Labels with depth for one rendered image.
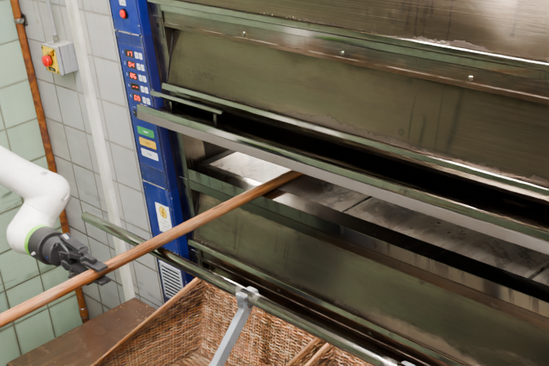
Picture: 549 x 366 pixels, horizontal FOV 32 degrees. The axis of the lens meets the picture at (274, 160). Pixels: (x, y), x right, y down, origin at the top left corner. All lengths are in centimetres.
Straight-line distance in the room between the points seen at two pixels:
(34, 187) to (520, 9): 139
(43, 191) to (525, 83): 134
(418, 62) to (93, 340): 168
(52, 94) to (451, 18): 190
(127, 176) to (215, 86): 73
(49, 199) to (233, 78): 60
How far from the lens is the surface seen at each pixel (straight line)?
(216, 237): 295
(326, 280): 263
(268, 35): 246
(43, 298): 236
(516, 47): 193
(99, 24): 313
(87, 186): 358
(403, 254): 237
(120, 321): 340
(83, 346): 332
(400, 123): 220
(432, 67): 210
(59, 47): 328
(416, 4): 208
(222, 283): 232
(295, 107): 244
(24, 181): 266
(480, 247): 236
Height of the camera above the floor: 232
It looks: 23 degrees down
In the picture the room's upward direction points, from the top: 7 degrees counter-clockwise
